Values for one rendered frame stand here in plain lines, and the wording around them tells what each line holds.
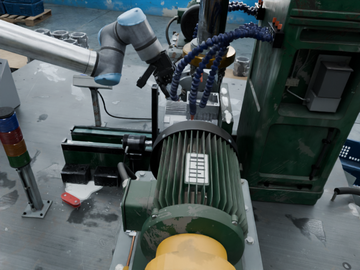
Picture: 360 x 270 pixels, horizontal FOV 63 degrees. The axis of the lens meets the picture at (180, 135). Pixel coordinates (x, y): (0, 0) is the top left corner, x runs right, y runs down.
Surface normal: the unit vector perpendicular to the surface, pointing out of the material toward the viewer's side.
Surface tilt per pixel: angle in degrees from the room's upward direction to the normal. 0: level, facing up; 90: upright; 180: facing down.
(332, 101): 90
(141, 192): 0
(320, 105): 90
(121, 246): 0
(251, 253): 0
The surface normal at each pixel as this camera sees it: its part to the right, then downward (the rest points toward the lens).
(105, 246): 0.05, -0.81
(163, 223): -0.25, 0.30
